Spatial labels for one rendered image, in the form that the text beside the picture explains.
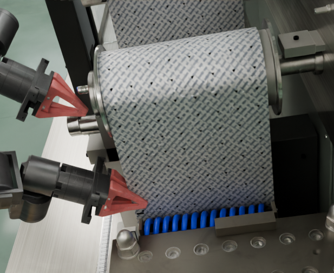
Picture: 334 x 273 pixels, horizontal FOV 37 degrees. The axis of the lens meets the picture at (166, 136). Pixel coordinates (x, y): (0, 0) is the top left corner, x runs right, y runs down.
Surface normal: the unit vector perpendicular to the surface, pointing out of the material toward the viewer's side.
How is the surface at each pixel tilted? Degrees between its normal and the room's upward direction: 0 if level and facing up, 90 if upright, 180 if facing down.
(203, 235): 0
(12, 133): 0
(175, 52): 18
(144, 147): 90
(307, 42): 0
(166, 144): 90
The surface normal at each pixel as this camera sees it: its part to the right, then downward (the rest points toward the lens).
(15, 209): 0.34, 0.76
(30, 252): -0.17, -0.80
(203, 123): 0.01, 0.58
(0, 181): 0.44, -0.65
